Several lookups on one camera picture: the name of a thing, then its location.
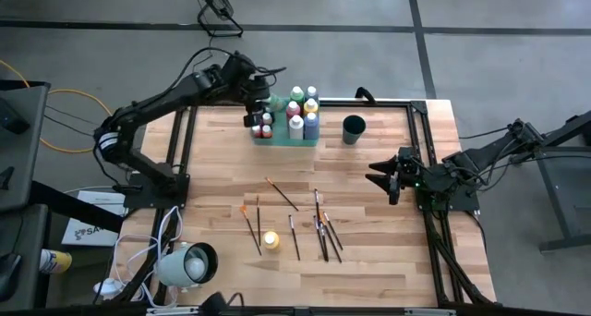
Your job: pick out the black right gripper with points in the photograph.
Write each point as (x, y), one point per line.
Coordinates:
(404, 186)

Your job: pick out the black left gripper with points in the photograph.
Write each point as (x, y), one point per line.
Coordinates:
(256, 87)

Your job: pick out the small ochre yellow paint bottle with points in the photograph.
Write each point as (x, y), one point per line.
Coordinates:
(267, 118)

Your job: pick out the small red paint bottle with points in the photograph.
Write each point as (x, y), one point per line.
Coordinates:
(256, 131)

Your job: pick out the small orange paint bottle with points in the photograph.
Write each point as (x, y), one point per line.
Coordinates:
(267, 131)

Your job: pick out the large coral pink paint bottle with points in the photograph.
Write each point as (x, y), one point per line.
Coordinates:
(293, 109)

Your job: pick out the large white paint bottle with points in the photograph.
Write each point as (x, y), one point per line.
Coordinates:
(296, 126)

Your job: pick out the dark slate blue paint bottle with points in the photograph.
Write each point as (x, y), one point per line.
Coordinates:
(311, 125)

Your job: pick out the periwinkle blue paint bottle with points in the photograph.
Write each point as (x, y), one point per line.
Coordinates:
(312, 93)

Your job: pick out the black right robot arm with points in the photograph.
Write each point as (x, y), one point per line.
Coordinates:
(485, 163)

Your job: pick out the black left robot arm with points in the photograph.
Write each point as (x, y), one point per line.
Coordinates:
(157, 102)

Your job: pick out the teal translucent plastic bin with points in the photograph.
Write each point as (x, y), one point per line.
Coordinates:
(277, 140)

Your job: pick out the dark plastic cup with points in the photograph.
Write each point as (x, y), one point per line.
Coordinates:
(354, 129)

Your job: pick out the long black paintbrush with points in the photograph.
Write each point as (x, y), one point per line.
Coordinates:
(317, 200)

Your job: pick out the black paintbrush copper ferrule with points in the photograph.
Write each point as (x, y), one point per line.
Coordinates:
(334, 233)

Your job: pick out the white desk lamp black rim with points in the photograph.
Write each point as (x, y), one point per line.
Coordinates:
(184, 265)

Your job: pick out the black side table stand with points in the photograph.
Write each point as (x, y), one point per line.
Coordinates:
(558, 191)

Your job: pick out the white printed box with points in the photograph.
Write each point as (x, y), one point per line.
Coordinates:
(92, 223)

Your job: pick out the grey side desk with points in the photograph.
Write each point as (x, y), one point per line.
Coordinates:
(23, 159)

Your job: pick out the yellow white can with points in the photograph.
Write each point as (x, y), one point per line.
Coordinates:
(55, 260)

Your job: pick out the black computer mouse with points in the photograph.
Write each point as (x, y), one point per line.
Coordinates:
(9, 274)

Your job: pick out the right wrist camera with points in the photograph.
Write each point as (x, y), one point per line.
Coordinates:
(407, 156)

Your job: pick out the black aluminium table frame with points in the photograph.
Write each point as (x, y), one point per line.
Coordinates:
(388, 104)

